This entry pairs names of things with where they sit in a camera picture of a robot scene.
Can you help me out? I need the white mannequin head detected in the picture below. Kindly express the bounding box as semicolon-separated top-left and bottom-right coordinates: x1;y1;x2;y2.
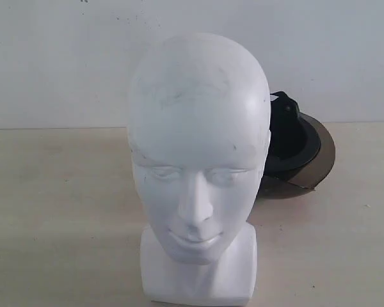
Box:
128;33;271;306

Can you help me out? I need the black helmet with tinted visor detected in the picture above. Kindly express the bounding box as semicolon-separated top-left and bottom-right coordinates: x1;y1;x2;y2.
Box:
257;91;336;199

